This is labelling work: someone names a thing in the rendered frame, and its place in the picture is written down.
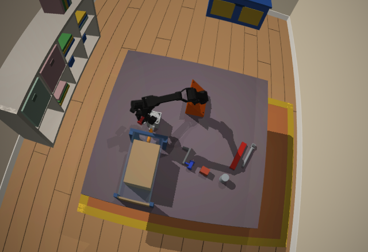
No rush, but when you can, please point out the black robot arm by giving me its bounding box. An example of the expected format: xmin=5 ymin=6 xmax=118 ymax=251
xmin=131 ymin=87 xmax=209 ymax=114

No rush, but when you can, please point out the light grey cylinder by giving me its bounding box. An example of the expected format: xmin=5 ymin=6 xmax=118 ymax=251
xmin=219 ymin=174 xmax=229 ymax=183

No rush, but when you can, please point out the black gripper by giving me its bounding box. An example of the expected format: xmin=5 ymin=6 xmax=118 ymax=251
xmin=129 ymin=108 xmax=157 ymax=125

